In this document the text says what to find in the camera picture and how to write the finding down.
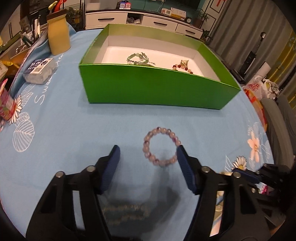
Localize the purple bead bracelet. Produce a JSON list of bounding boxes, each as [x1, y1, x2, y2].
[[142, 126, 182, 167]]

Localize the clear crystal bead bracelet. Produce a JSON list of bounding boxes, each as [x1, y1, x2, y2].
[[101, 203, 151, 227]]

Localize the red and pink bead bracelet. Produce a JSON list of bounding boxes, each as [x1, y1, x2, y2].
[[171, 63, 194, 75]]

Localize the gold flower brooch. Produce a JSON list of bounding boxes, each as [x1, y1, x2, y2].
[[180, 60, 189, 67]]

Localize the green jade bracelet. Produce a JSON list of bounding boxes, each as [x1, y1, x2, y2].
[[126, 52, 156, 66]]

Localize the white wrist watch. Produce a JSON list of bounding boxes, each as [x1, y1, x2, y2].
[[210, 191, 224, 236]]

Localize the grey chair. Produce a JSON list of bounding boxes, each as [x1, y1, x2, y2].
[[260, 95, 295, 169]]

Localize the blue floral tablecloth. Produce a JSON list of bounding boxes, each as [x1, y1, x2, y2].
[[1, 30, 273, 240]]

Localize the red yellow shopping bag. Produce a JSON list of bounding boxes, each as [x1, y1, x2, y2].
[[243, 89, 267, 132]]

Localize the white plastic bag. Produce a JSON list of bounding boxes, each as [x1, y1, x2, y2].
[[243, 75, 266, 100]]

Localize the green cardboard box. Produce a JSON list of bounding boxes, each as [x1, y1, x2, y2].
[[79, 24, 240, 109]]

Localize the pink yogurt cup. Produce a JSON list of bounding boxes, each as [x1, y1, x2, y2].
[[0, 79, 16, 121]]

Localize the yellow bottle with brown lid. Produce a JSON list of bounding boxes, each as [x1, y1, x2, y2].
[[47, 1, 70, 55]]

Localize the small black alarm clock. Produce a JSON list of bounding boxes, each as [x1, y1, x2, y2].
[[185, 17, 192, 24]]

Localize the white tv cabinet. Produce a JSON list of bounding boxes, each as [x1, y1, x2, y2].
[[85, 11, 203, 39]]

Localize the potted plants on floor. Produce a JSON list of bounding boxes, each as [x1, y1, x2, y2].
[[66, 7, 83, 25]]

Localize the potted plant right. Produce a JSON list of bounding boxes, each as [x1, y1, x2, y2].
[[192, 9, 208, 28]]

